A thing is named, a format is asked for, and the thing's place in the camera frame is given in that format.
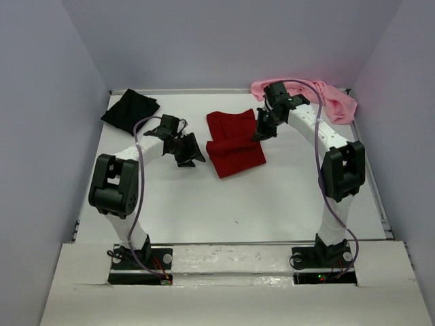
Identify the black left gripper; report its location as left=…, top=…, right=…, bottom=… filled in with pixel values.
left=167, top=132, right=205, bottom=168

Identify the red t shirt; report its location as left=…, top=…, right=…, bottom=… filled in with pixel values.
left=206, top=109, right=266, bottom=179

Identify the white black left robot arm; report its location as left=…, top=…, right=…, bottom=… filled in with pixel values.
left=88, top=115, right=205, bottom=270

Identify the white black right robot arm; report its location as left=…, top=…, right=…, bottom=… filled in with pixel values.
left=252, top=80, right=366, bottom=271

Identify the black folded t shirt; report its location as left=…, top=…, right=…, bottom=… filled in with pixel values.
left=101, top=89, right=160, bottom=136

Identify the pink t shirt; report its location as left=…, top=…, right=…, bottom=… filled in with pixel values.
left=250, top=77, right=359, bottom=126

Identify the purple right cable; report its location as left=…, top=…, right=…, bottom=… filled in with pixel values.
left=285, top=79, right=361, bottom=279

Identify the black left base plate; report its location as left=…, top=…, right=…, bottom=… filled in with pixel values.
left=106, top=245, right=173, bottom=286

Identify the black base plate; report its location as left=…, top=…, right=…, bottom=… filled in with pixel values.
left=106, top=245, right=173, bottom=286
left=289, top=247, right=358, bottom=285

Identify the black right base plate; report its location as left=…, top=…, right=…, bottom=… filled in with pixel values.
left=289, top=247, right=358, bottom=285

